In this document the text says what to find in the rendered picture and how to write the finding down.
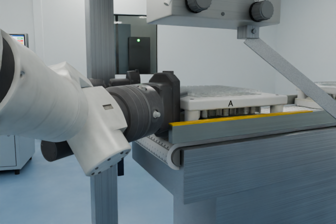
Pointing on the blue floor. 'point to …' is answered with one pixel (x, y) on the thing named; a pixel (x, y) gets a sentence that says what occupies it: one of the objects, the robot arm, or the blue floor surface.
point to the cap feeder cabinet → (15, 152)
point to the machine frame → (106, 71)
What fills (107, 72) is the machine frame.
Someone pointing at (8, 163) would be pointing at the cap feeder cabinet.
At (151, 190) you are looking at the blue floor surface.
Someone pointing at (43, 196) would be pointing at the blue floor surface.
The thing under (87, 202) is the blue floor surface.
